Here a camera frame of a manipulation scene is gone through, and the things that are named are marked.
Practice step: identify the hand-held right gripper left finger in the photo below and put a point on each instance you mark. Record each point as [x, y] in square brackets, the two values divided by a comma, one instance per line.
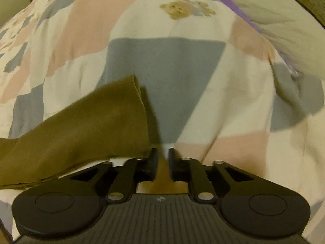
[153, 158]

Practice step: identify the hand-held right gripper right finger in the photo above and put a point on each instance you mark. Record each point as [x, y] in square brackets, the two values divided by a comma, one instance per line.
[171, 158]

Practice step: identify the olive green garment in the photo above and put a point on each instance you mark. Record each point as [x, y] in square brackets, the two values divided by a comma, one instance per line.
[76, 132]

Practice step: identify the patchwork bear print blanket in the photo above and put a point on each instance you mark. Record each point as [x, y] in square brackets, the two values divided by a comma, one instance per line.
[177, 81]

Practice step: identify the pale green quilt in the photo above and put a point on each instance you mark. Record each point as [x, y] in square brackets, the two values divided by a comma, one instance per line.
[274, 17]

